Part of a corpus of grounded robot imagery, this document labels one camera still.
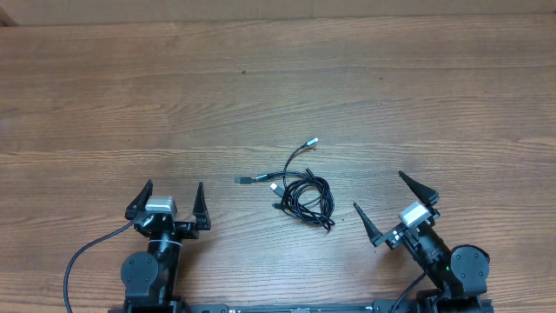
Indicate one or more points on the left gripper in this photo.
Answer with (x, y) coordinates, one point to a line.
(190, 230)

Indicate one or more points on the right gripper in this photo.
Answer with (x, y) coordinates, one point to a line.
(376, 235)

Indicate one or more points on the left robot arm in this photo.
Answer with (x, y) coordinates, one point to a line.
(150, 276)

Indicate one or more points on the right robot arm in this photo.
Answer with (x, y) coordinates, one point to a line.
(452, 280)

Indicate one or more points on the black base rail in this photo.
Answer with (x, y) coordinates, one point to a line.
(299, 308)

